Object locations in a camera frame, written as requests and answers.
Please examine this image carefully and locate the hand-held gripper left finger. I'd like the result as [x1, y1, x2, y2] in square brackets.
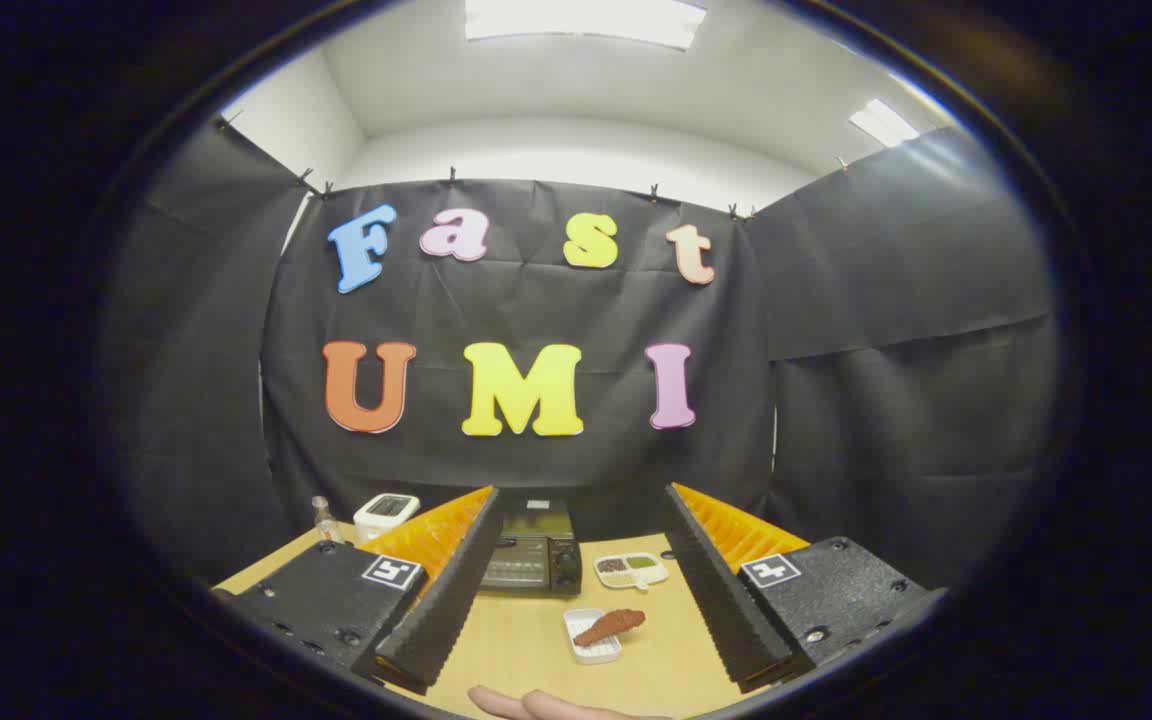
[211, 486, 504, 696]

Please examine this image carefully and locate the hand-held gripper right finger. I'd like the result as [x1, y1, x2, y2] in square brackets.
[661, 483, 947, 694]

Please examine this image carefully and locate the black toaster oven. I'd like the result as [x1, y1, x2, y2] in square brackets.
[479, 498, 583, 599]

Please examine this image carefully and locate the brown meat steak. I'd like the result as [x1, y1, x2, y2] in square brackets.
[573, 608, 647, 648]

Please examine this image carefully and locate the white bread toaster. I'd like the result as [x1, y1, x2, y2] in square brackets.
[353, 493, 421, 546]

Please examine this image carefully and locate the white divided dish with grains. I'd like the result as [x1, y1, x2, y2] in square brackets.
[594, 553, 670, 591]

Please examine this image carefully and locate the small white plastic tray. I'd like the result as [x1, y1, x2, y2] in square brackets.
[563, 608, 624, 665]

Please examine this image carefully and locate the black backdrop cloth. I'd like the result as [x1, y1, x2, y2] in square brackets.
[101, 125, 1057, 591]

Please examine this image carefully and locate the small ceiling light panel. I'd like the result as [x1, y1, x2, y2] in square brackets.
[848, 98, 922, 148]

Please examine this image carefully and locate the large ceiling light panel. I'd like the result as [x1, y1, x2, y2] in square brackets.
[464, 0, 707, 51]

